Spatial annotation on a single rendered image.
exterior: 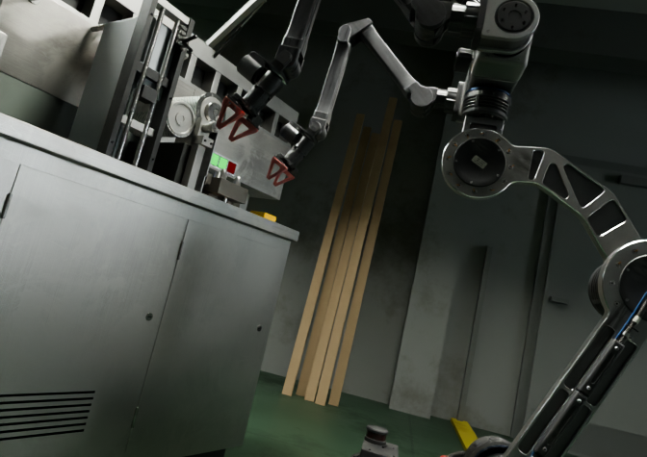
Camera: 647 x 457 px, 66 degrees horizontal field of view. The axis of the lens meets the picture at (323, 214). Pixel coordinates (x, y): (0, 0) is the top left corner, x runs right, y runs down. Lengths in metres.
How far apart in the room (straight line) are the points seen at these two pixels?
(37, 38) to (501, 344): 3.47
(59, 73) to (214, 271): 0.88
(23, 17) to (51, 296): 0.99
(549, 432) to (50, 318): 1.20
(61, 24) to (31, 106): 0.30
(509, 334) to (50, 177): 3.44
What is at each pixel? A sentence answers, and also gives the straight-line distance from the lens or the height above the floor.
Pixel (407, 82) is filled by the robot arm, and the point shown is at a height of 1.48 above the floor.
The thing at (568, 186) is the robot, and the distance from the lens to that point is 1.47.
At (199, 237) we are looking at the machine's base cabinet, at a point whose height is 0.77.
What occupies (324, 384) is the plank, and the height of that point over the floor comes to 0.13.
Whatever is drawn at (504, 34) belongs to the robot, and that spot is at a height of 1.40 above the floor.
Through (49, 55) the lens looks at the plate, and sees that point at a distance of 1.99.
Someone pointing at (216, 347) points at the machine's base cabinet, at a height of 0.44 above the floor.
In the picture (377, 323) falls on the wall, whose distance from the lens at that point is 4.01.
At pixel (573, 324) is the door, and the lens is 4.15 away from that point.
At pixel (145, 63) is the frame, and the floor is 1.23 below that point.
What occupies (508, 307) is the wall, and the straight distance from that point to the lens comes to 4.09.
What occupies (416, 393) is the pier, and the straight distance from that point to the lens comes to 3.90.
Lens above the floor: 0.69
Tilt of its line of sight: 9 degrees up
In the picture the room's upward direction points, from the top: 13 degrees clockwise
